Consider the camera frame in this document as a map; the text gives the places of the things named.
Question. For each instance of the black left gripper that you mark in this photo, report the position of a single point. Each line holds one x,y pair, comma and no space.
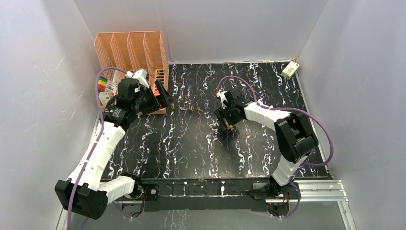
155,99

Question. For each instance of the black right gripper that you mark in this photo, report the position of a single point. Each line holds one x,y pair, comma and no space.
221,113

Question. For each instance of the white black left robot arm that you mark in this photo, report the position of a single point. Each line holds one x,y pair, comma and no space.
83,192

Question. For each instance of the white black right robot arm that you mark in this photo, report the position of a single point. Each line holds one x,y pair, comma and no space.
295,135

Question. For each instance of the pink plastic file organizer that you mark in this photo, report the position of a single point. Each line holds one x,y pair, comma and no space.
132,51

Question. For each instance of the small white red box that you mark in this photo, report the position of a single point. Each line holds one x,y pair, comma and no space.
105,97

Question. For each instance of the colourful marker pen set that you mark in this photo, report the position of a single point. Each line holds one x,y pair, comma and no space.
105,85

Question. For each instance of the white green small box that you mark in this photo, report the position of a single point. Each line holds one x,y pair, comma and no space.
290,70

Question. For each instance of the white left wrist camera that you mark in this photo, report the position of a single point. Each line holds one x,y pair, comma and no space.
140,75

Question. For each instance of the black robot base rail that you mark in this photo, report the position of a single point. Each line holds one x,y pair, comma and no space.
254,194

